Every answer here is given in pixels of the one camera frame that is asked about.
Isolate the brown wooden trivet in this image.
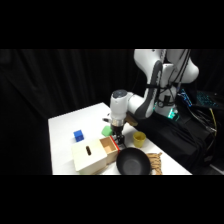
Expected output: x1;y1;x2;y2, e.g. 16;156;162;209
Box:
146;152;164;176

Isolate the blue backlit keyboard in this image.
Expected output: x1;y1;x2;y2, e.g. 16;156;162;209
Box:
195;90;224;109

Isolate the black cable bundle on arm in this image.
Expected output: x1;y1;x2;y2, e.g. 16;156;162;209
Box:
155;49;192;108

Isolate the black bowl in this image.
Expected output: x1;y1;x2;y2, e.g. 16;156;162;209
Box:
115;147;152;176

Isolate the wooden drawer red front black handle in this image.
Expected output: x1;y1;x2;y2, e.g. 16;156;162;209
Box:
99;135;127;165

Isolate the black curtain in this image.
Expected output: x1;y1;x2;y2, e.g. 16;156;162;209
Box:
0;49;224;176

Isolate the yellow cable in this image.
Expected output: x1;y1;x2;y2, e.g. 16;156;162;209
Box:
209;108;218;136

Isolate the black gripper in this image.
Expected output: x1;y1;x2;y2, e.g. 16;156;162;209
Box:
110;119;126;144

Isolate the small green light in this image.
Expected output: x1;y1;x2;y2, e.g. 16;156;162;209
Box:
166;108;181;121

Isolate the blue cube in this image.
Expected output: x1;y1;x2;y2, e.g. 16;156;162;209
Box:
73;129;85;143

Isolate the light wooden box with slot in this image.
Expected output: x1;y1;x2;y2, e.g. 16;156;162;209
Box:
70;137;109;175

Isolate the large green block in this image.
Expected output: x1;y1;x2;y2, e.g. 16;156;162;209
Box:
101;124;114;138

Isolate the brown wooden piece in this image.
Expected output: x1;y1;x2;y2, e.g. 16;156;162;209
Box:
125;112;139;127

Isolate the black robot stand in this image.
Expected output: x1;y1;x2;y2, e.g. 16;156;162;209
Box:
136;99;214;175

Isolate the yellow cup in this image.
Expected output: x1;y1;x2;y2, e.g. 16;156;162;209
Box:
132;130;148;149

